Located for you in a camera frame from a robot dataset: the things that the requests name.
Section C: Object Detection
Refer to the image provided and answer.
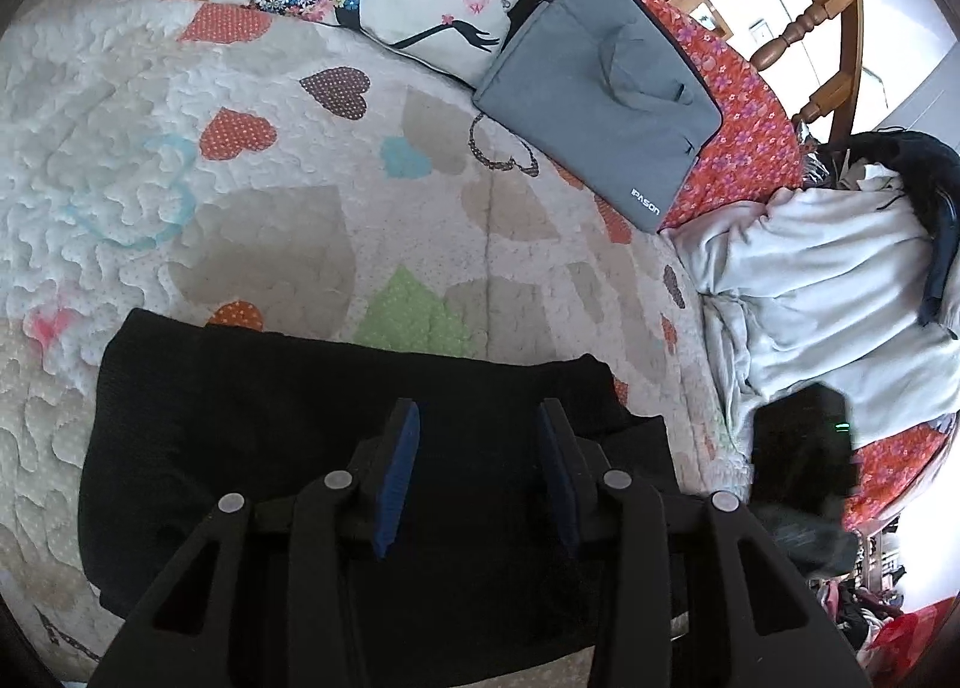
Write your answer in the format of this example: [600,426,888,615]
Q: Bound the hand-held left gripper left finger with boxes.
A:
[88,399,422,688]

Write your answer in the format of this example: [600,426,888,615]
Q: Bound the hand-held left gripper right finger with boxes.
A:
[535,398,872,688]

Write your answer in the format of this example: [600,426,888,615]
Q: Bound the black pants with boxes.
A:
[77,308,680,668]

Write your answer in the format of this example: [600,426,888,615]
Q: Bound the light grey hoodie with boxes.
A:
[670,163,960,450]

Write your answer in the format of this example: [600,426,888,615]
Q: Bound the pile of colourful clothes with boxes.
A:
[808,534,947,670]

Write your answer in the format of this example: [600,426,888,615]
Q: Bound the heart-patterned quilted bed cover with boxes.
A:
[0,0,755,681]

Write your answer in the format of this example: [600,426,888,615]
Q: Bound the dark jacket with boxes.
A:
[814,130,960,329]

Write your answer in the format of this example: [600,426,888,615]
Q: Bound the red floral blanket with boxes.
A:
[634,0,953,535]

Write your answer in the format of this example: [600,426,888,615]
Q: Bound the grey laptop bag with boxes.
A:
[472,0,724,234]

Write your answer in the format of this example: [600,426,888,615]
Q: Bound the wooden chair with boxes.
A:
[660,0,865,140]

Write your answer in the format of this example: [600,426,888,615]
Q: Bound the black cloth under laptop bag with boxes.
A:
[507,0,575,44]

